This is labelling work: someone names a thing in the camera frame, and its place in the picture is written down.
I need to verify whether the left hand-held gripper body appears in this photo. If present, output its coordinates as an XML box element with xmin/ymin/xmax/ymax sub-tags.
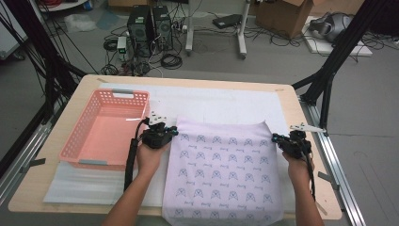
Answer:
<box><xmin>137</xmin><ymin>111</ymin><xmax>177</xmax><ymax>150</ymax></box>

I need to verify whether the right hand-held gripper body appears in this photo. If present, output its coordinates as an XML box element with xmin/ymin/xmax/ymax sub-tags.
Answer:
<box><xmin>277</xmin><ymin>122</ymin><xmax>327</xmax><ymax>159</ymax></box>

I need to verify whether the pink plastic basket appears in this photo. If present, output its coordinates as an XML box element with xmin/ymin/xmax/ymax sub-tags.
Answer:
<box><xmin>58</xmin><ymin>89</ymin><xmax>151</xmax><ymax>172</ymax></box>

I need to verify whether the lilac printed towel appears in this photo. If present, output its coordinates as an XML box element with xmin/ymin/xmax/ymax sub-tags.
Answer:
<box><xmin>161</xmin><ymin>117</ymin><xmax>285</xmax><ymax>226</ymax></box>

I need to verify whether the person's left hand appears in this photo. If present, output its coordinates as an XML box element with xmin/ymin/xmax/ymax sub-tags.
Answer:
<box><xmin>136</xmin><ymin>142</ymin><xmax>170</xmax><ymax>178</ymax></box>

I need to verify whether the person's right hand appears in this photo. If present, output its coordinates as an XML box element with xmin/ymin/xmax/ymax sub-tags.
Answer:
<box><xmin>281</xmin><ymin>150</ymin><xmax>314</xmax><ymax>186</ymax></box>

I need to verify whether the white grid mat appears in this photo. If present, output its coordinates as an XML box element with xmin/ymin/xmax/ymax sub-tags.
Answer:
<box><xmin>43</xmin><ymin>82</ymin><xmax>297</xmax><ymax>215</ymax></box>

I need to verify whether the white power box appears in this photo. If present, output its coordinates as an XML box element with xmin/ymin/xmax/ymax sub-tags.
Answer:
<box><xmin>116</xmin><ymin>36</ymin><xmax>128</xmax><ymax>60</ymax></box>

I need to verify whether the white metal stand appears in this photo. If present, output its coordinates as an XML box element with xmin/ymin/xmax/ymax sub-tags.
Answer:
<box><xmin>184</xmin><ymin>0</ymin><xmax>252</xmax><ymax>60</ymax></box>

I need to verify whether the black computer tower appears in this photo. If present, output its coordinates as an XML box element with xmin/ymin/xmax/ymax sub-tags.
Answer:
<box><xmin>126</xmin><ymin>5</ymin><xmax>154</xmax><ymax>58</ymax></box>
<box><xmin>152</xmin><ymin>5</ymin><xmax>174</xmax><ymax>51</ymax></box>

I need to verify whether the white foam board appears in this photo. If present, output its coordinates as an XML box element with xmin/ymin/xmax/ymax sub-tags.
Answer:
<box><xmin>302</xmin><ymin>15</ymin><xmax>375</xmax><ymax>57</ymax></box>

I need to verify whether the brown cardboard box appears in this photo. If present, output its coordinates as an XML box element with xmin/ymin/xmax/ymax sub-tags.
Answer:
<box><xmin>254</xmin><ymin>0</ymin><xmax>316</xmax><ymax>40</ymax></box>

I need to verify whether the black flat device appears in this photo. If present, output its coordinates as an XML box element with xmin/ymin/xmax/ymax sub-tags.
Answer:
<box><xmin>212</xmin><ymin>13</ymin><xmax>243</xmax><ymax>29</ymax></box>

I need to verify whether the grey headset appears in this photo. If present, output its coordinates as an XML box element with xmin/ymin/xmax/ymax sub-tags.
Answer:
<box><xmin>309</xmin><ymin>11</ymin><xmax>354</xmax><ymax>43</ymax></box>

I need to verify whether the clear plastic bag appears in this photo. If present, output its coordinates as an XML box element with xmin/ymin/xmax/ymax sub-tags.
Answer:
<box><xmin>64</xmin><ymin>13</ymin><xmax>98</xmax><ymax>32</ymax></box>

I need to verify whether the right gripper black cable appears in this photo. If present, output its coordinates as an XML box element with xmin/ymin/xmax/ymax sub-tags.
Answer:
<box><xmin>300</xmin><ymin>147</ymin><xmax>316</xmax><ymax>202</ymax></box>

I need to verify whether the aluminium rail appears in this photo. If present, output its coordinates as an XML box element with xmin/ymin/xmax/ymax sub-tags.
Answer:
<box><xmin>299</xmin><ymin>97</ymin><xmax>366</xmax><ymax>226</ymax></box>
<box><xmin>0</xmin><ymin>103</ymin><xmax>64</xmax><ymax>205</ymax></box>

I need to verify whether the grey rail bracket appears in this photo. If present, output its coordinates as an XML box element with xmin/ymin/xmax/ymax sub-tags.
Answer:
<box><xmin>317</xmin><ymin>170</ymin><xmax>342</xmax><ymax>191</ymax></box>
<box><xmin>20</xmin><ymin>157</ymin><xmax>46</xmax><ymax>173</ymax></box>

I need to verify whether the black cable coil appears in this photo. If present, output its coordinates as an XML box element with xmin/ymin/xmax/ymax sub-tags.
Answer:
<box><xmin>160</xmin><ymin>53</ymin><xmax>184</xmax><ymax>71</ymax></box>

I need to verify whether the black frame stand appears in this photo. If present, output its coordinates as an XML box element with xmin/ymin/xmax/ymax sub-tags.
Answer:
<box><xmin>291</xmin><ymin>0</ymin><xmax>390</xmax><ymax>137</ymax></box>
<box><xmin>0</xmin><ymin>0</ymin><xmax>88</xmax><ymax>121</ymax></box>

